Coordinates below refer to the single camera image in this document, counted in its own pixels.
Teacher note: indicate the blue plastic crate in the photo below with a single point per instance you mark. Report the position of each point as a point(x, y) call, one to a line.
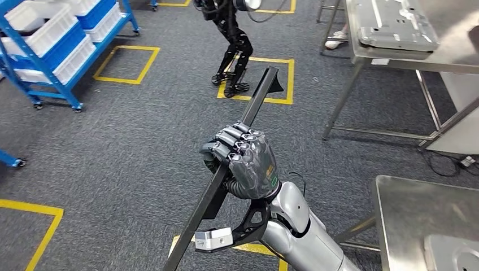
point(63, 48)
point(97, 13)

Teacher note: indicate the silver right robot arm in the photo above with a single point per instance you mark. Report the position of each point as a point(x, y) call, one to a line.
point(307, 239)

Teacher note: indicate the steel table frame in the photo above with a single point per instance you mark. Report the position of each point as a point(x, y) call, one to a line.
point(329, 22)

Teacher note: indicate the blue wheeled shelf rack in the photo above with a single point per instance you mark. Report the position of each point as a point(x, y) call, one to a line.
point(48, 71)

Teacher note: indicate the white plastic crate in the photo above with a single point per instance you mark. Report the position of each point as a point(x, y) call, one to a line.
point(45, 26)
point(106, 24)
point(71, 63)
point(82, 5)

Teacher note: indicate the yellow floor tape square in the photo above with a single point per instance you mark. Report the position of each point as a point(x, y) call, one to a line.
point(56, 224)

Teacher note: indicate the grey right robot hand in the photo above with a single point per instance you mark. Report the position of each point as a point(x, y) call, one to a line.
point(254, 164)

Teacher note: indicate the person's foot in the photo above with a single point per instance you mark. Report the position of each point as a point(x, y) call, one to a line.
point(336, 39)

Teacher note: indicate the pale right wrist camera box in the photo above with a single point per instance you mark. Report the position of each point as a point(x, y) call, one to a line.
point(213, 239)

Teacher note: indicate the black humanoid robot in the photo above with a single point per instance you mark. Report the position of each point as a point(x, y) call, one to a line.
point(234, 33)

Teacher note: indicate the black plastic plate bracket part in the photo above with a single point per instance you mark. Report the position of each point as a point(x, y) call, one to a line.
point(258, 97)

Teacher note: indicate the white cabinet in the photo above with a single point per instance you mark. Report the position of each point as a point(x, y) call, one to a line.
point(460, 112)

